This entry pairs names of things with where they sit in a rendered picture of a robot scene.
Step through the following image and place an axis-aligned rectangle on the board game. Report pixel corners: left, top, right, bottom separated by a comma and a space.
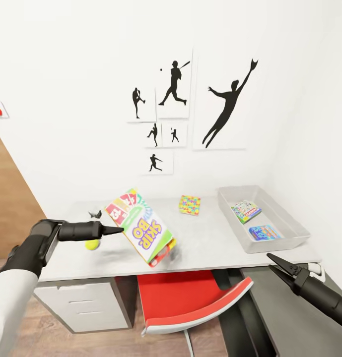
249, 225, 281, 241
105, 188, 177, 268
231, 199, 262, 224

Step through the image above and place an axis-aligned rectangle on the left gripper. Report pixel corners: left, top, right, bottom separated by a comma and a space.
73, 220, 124, 241

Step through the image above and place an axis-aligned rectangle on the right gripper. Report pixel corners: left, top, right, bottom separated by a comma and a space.
266, 253, 341, 317

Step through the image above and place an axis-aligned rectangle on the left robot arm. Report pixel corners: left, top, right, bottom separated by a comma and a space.
0, 206, 124, 357

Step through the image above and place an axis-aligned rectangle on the tennis ball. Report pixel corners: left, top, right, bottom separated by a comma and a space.
85, 239, 99, 250

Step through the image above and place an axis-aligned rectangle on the jigsaw puzzle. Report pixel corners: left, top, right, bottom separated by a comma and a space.
179, 195, 201, 216

